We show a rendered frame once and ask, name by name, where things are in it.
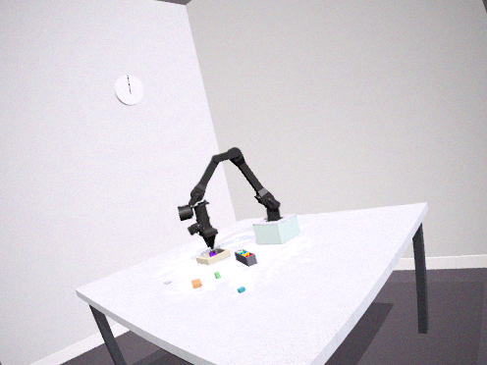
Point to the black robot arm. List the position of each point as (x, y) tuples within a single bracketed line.
[(235, 155)]

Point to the beige square tray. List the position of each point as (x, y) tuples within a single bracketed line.
[(221, 254)]

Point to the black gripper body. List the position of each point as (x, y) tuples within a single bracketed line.
[(207, 228)]

